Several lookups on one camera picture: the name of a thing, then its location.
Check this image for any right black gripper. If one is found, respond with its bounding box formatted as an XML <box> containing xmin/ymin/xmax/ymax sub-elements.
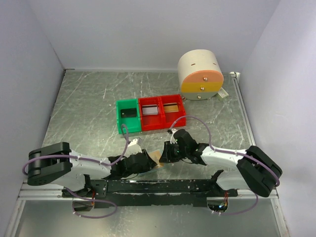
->
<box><xmin>159</xmin><ymin>141</ymin><xmax>189</xmax><ymax>163</ymax></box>

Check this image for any mint green card holder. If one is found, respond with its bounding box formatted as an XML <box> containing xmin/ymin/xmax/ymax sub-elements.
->
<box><xmin>138</xmin><ymin>167</ymin><xmax>165</xmax><ymax>177</ymax></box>

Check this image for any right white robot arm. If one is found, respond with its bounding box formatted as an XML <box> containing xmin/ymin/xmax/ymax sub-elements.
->
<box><xmin>159</xmin><ymin>128</ymin><xmax>282</xmax><ymax>198</ymax></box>

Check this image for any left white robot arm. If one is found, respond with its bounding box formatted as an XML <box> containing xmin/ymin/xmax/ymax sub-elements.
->
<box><xmin>22</xmin><ymin>142</ymin><xmax>157</xmax><ymax>197</ymax></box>

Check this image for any white magnetic stripe card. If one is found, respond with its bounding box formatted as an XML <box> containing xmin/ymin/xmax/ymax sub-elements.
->
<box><xmin>142</xmin><ymin>105</ymin><xmax>159</xmax><ymax>116</ymax></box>

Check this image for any black card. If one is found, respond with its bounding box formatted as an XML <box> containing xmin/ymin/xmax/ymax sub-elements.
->
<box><xmin>120</xmin><ymin>108</ymin><xmax>138</xmax><ymax>118</ymax></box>

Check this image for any middle red plastic bin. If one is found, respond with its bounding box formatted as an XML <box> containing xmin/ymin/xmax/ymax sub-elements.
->
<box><xmin>138</xmin><ymin>96</ymin><xmax>165</xmax><ymax>131</ymax></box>

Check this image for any red plastic bin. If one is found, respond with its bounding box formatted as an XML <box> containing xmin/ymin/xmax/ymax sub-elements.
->
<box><xmin>161</xmin><ymin>94</ymin><xmax>186</xmax><ymax>128</ymax></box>
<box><xmin>138</xmin><ymin>96</ymin><xmax>165</xmax><ymax>131</ymax></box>

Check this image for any right red plastic bin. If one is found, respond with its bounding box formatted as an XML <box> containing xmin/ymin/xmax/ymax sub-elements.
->
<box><xmin>161</xmin><ymin>94</ymin><xmax>186</xmax><ymax>128</ymax></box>

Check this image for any green plastic bin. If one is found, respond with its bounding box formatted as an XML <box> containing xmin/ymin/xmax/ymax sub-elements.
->
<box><xmin>116</xmin><ymin>99</ymin><xmax>141</xmax><ymax>134</ymax></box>

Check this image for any small white tag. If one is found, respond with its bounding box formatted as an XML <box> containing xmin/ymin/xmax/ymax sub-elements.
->
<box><xmin>217</xmin><ymin>88</ymin><xmax>229</xmax><ymax>99</ymax></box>

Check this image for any beige cylindrical drawer cabinet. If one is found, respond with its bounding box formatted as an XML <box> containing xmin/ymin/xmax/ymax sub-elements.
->
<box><xmin>177</xmin><ymin>49</ymin><xmax>224</xmax><ymax>100</ymax></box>

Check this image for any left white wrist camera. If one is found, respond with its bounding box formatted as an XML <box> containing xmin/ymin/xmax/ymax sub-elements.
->
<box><xmin>125</xmin><ymin>138</ymin><xmax>142</xmax><ymax>157</ymax></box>

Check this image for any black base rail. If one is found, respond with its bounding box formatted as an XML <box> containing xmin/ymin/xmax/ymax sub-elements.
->
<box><xmin>61</xmin><ymin>178</ymin><xmax>240</xmax><ymax>208</ymax></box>

